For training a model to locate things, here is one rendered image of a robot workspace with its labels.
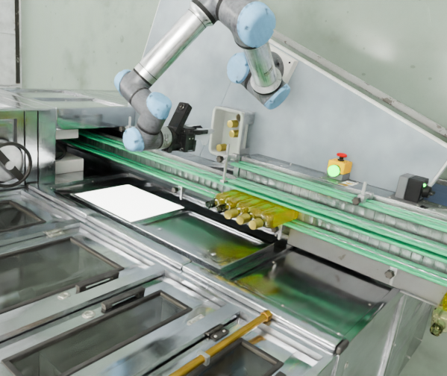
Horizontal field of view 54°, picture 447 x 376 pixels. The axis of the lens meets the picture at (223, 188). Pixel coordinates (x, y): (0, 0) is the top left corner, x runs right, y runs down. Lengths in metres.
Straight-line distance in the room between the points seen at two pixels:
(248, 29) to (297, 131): 0.69
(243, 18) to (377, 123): 0.70
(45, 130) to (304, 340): 1.56
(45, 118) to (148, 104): 1.01
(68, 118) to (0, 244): 0.83
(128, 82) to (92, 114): 1.01
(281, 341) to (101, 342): 0.48
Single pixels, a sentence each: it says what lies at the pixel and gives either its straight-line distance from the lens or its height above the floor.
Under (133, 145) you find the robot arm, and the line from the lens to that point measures 1.36.
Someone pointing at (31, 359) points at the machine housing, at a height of 1.95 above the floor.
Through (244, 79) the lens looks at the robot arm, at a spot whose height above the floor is 1.01.
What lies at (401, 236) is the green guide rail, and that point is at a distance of 1.57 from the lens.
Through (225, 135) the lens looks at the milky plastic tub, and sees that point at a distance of 2.08.
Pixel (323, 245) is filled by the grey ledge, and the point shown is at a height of 0.88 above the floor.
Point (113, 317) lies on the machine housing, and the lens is 1.31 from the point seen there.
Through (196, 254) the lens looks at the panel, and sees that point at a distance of 1.57.
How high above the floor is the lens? 2.39
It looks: 50 degrees down
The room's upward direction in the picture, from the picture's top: 104 degrees counter-clockwise
